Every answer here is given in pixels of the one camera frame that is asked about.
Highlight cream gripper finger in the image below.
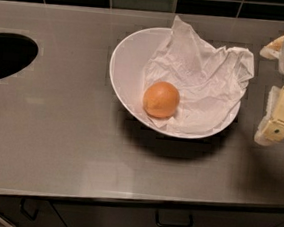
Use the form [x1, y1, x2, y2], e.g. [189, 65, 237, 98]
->
[259, 36, 284, 60]
[254, 86, 284, 147]

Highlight orange fruit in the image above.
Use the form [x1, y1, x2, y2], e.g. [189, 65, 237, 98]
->
[143, 81, 180, 119]

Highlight white bowl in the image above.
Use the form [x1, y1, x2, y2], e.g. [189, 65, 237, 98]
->
[109, 27, 240, 139]

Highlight white crumpled paper towel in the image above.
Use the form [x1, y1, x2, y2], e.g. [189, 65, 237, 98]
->
[143, 17, 254, 134]

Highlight black oval object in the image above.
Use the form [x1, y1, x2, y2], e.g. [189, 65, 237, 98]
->
[0, 32, 39, 79]

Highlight dark drawer front with handle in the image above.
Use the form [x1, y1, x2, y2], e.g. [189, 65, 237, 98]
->
[54, 202, 284, 227]

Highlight dark cabinet door with handle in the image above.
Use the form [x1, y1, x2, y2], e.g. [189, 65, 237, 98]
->
[0, 196, 66, 227]

